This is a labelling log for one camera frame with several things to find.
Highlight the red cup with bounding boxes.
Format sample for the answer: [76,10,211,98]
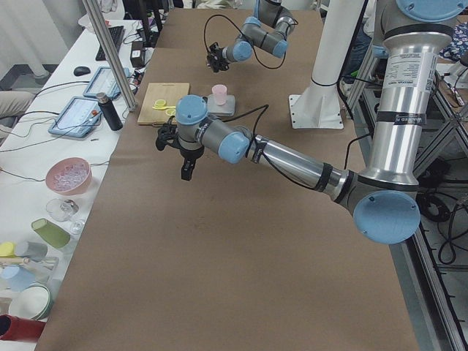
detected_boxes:
[1,314,46,342]

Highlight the pink bowl with ice cubes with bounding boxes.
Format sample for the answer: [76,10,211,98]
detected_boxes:
[45,157,92,195]

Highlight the yellow plastic knife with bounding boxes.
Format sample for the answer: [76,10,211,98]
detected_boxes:
[152,105,176,110]

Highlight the digital kitchen scale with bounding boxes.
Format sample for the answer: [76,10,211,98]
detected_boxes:
[207,94,235,117]

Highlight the lemon slice near knife tip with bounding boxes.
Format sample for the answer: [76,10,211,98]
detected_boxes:
[153,99,167,106]

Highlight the wooden cutting board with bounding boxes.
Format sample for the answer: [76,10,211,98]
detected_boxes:
[137,83,190,126]

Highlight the blue teach pendant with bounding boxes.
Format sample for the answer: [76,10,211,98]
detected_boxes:
[48,97,102,139]
[83,67,120,100]

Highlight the light blue cup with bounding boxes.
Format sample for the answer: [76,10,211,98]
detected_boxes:
[1,265,36,292]

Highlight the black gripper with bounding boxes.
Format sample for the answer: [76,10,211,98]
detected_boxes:
[155,123,205,181]
[206,42,229,72]

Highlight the aluminium frame post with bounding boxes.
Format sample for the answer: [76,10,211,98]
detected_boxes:
[83,0,137,112]

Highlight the black computer mouse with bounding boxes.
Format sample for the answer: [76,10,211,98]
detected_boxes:
[73,66,91,77]

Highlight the green cup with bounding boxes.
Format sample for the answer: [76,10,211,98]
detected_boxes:
[31,218,71,249]

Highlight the yellow cup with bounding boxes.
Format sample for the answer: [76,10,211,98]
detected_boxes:
[0,241,15,258]

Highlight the black keyboard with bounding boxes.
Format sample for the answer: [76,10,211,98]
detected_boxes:
[95,25,126,62]

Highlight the brown table mat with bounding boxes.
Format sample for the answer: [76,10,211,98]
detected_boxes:
[34,7,423,351]

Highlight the wine glass lying down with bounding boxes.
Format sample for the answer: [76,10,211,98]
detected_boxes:
[45,198,86,235]

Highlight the blue teach pendant far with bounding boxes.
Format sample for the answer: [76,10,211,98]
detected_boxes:
[83,67,120,100]

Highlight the white green bowl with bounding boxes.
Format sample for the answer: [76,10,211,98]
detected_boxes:
[8,284,53,320]

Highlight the pink plastic cup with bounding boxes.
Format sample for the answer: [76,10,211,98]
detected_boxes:
[211,84,227,105]

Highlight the blue teach pendant near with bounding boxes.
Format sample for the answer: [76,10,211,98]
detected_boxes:
[48,97,102,139]

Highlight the black water bottle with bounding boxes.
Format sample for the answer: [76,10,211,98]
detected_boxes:
[96,92,123,131]

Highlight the grey cup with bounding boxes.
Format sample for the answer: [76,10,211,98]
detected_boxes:
[15,241,48,262]

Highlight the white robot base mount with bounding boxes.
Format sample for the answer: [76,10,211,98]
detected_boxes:
[290,0,367,129]

